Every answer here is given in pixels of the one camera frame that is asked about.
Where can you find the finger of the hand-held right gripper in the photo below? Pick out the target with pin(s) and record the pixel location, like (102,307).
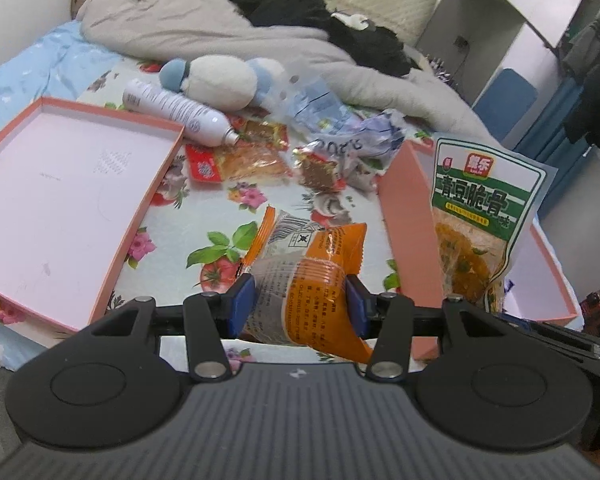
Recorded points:
(555,336)

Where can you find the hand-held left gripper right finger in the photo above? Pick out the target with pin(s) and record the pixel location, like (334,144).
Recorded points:
(356,306)

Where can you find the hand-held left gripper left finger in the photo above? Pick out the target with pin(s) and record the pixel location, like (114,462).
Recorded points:
(241,302)

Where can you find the orange clear wrapper snack packet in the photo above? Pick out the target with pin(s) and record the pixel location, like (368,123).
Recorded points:
(312,280)

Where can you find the deep pink box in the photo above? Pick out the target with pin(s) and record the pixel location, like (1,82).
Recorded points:
(410,220)

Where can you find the red label orange snack packet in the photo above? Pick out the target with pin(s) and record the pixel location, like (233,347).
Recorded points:
(240,166)

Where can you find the clear brown snack packet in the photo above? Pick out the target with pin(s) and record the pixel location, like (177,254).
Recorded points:
(320,172)

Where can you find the green snack packet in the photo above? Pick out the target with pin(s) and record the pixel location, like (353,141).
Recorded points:
(475,200)

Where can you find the fruit print mat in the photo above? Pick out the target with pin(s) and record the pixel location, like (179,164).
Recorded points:
(300,215)

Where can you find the small brown snack packet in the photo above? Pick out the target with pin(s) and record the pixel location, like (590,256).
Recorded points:
(265,134)

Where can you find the clear plastic bag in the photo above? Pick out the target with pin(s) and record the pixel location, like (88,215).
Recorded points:
(340,120)

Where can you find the white spray bottle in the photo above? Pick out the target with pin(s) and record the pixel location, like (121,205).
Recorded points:
(175,110)

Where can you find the shallow pink box lid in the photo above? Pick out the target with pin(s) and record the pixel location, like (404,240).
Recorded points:
(60,195)

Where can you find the blue curtain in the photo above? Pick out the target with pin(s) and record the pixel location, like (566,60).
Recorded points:
(550,125)

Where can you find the white and blue plush toy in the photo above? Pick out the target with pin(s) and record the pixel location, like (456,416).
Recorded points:
(220,82)

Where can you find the blue chair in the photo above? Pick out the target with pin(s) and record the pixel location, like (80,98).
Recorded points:
(505,102)

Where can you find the hanging dark clothes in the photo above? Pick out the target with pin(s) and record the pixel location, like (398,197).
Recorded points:
(597,95)

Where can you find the cluttered bedside table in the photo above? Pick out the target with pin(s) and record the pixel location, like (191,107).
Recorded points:
(440,67)

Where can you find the grey duvet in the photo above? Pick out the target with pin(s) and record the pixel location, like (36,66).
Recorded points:
(180,25)

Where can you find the black and white plush toy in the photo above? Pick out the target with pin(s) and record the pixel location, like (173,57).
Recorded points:
(352,19)

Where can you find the black clothing heap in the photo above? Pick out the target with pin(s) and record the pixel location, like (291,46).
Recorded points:
(290,5)

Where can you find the light blue bedsheet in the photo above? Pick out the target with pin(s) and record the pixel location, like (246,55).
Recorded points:
(30,70)

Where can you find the cardboard box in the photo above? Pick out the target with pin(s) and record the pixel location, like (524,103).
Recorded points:
(77,1)

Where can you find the black wall outlet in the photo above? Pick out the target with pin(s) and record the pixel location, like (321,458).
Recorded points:
(462,41)

